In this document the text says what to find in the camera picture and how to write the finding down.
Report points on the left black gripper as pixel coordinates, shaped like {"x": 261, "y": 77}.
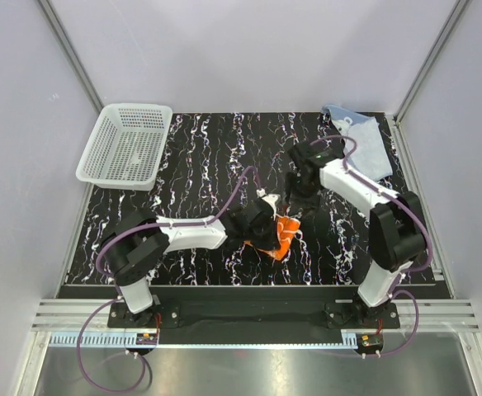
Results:
{"x": 271, "y": 242}

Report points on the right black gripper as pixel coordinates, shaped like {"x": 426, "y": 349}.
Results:
{"x": 291, "y": 182}

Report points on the orange white patterned towel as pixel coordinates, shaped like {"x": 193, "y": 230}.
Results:
{"x": 285, "y": 229}

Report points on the light blue towel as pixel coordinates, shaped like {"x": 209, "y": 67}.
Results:
{"x": 370, "y": 157}

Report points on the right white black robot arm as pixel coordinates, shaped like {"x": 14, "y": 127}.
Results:
{"x": 399, "y": 241}

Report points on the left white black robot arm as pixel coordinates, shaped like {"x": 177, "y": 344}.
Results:
{"x": 135, "y": 246}

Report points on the black marble pattern mat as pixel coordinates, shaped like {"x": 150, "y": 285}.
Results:
{"x": 209, "y": 159}

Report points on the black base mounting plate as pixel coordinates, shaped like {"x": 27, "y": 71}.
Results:
{"x": 331, "y": 306}

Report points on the right small electronics box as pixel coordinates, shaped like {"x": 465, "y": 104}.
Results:
{"x": 373, "y": 341}

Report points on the small electronics box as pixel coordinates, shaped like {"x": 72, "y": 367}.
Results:
{"x": 147, "y": 338}
{"x": 373, "y": 341}

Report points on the left small electronics box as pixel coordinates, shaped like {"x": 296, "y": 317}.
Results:
{"x": 147, "y": 338}

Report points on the white plastic basket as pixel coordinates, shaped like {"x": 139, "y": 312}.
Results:
{"x": 125, "y": 147}

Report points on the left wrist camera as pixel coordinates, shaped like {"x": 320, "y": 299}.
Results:
{"x": 270, "y": 199}

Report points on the aluminium frame rail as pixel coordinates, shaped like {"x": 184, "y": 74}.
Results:
{"x": 433, "y": 315}

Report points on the slotted cable duct rail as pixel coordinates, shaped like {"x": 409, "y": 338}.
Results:
{"x": 329, "y": 340}

